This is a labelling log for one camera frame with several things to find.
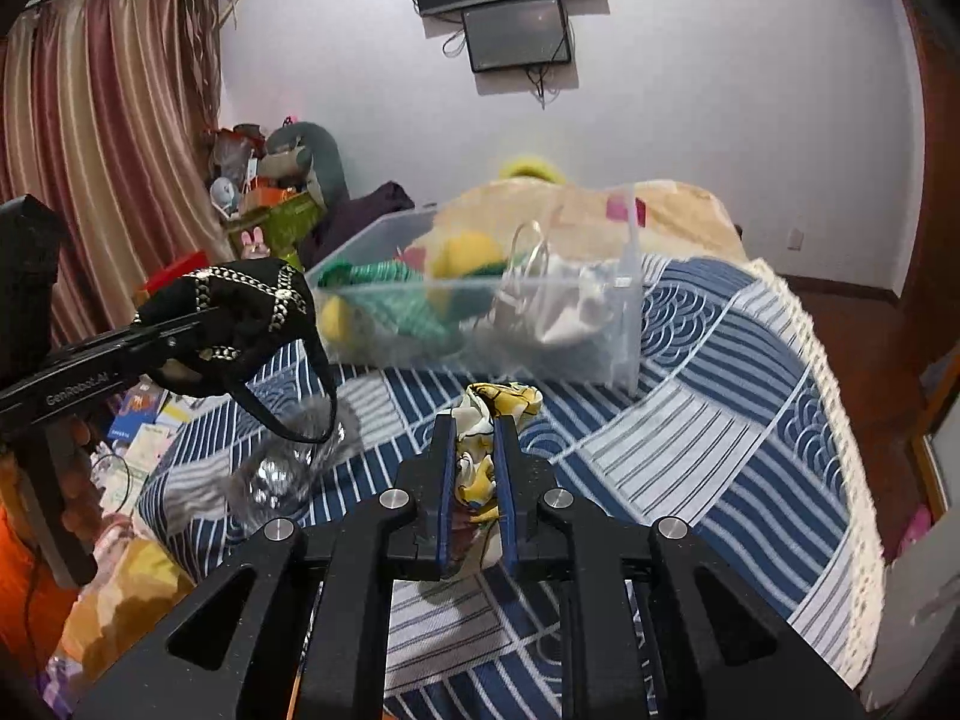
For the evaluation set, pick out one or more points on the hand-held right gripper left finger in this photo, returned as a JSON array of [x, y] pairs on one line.
[[448, 499]]

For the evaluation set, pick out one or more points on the yellow cloth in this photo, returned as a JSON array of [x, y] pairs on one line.
[[127, 600]]

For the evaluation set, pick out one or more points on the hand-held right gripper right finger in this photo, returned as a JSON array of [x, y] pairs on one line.
[[506, 499]]

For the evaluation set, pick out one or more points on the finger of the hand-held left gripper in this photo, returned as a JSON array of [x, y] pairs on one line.
[[176, 330]]

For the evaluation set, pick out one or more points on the white cloth bag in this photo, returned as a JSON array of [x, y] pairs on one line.
[[570, 307]]

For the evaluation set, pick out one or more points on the yellow patterned scarf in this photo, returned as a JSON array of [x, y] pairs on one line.
[[480, 465]]

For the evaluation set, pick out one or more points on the striped red beige curtain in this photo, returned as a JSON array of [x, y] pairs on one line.
[[97, 127]]

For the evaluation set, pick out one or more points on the person's left hand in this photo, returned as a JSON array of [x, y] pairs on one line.
[[78, 476]]

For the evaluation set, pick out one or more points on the blue patterned bedsheet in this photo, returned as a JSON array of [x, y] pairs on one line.
[[675, 427]]

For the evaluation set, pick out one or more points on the clear plastic bag silver ball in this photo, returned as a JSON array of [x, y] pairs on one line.
[[274, 476]]

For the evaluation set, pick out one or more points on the green and yellow plush toy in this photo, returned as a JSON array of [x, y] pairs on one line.
[[409, 307]]

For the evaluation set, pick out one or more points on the white blue round toy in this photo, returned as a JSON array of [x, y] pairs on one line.
[[223, 196]]

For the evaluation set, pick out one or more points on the white wall socket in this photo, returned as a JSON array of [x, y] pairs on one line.
[[796, 240]]

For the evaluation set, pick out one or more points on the green cardboard box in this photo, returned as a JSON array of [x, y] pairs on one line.
[[281, 221]]

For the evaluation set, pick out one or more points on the pink rabbit toy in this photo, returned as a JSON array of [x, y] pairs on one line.
[[255, 240]]

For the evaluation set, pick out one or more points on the clear plastic storage box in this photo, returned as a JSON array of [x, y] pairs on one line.
[[525, 364]]

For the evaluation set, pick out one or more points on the small black wall monitor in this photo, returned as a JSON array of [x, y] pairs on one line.
[[517, 34]]

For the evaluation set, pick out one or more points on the dark purple cloth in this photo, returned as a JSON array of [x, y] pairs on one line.
[[360, 221]]

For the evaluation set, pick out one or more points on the person's left forearm orange sleeve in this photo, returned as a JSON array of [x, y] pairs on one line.
[[30, 585]]

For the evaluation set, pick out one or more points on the beige printed blanket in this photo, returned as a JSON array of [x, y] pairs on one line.
[[675, 206]]

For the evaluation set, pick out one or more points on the pile of books and papers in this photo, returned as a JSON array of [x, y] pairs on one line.
[[142, 435]]

